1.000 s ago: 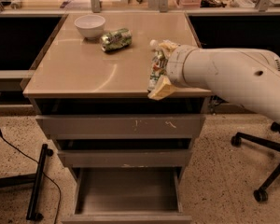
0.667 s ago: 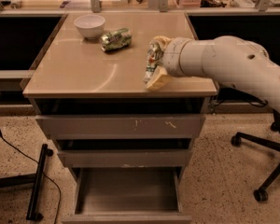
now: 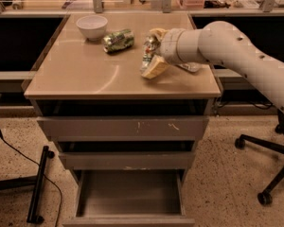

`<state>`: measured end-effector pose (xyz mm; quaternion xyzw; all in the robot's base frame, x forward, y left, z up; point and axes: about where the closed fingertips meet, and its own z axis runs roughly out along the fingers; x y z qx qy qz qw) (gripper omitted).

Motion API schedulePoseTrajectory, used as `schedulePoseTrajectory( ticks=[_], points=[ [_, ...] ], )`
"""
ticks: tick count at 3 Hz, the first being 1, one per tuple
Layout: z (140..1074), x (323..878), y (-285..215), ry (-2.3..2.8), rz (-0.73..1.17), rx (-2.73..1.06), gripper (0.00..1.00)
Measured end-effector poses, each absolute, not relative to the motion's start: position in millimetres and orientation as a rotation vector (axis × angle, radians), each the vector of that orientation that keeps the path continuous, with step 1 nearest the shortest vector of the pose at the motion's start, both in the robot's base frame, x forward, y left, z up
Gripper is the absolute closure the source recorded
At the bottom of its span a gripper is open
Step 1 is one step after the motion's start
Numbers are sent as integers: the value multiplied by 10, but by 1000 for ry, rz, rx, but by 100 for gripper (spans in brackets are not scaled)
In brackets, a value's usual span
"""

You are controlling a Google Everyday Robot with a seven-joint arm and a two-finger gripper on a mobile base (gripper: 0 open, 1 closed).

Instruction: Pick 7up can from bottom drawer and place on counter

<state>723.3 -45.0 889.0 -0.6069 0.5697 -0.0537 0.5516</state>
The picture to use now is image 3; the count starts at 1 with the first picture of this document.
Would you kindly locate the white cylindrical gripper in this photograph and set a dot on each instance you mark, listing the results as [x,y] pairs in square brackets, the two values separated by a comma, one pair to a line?
[170,46]

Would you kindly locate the green 7up can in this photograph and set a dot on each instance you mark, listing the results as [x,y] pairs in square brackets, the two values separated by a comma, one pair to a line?
[149,48]

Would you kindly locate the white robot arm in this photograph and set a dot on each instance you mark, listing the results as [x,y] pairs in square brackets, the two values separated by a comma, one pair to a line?
[217,43]

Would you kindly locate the crushed green soda can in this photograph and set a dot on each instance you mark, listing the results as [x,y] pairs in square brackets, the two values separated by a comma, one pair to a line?
[118,40]

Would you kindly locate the grey drawer cabinet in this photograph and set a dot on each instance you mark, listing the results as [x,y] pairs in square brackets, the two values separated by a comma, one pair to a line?
[76,69]

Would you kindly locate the top grey drawer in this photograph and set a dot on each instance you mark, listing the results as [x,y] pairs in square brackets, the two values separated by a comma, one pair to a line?
[124,120]

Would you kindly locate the grey drawer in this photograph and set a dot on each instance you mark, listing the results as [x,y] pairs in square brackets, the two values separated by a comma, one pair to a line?
[128,155]
[124,120]
[129,198]

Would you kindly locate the middle grey drawer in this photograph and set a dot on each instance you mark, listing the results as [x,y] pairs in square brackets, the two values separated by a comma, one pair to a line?
[128,155]

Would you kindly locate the bottom grey drawer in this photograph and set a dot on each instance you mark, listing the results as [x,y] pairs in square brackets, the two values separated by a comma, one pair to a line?
[129,198]

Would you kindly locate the clear plastic water bottle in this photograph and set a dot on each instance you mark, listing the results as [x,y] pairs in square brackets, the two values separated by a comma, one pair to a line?
[191,67]

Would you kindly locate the white ceramic bowl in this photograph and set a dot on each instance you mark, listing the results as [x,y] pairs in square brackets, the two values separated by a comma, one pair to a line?
[92,27]

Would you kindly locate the black office chair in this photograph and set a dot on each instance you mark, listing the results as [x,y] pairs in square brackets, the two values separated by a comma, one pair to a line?
[265,197]

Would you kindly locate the black floor stand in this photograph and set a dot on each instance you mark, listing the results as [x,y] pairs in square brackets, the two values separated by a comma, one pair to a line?
[36,181]

